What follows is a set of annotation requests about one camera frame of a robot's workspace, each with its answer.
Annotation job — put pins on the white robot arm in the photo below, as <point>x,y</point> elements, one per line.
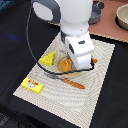
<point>73,17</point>

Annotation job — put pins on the grey toy saucepan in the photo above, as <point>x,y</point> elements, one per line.
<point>96,13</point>

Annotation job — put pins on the round beige plate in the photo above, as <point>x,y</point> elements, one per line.
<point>70,74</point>

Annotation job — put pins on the fork with wooden handle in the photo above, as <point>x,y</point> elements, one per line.
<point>67,81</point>

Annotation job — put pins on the beige bowl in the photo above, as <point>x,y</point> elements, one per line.
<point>122,14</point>

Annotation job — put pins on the white woven placemat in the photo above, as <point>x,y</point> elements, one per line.
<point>65,101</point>

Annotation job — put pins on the yellow butter box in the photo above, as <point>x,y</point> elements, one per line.
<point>32,85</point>

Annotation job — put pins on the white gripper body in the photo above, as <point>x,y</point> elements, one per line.
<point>79,49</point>

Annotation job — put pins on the knife with wooden handle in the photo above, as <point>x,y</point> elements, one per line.
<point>64,52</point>

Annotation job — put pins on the toy bread loaf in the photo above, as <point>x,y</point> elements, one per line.
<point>66,65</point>

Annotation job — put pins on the yellow toy cheese wedge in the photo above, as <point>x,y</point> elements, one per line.
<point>48,59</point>

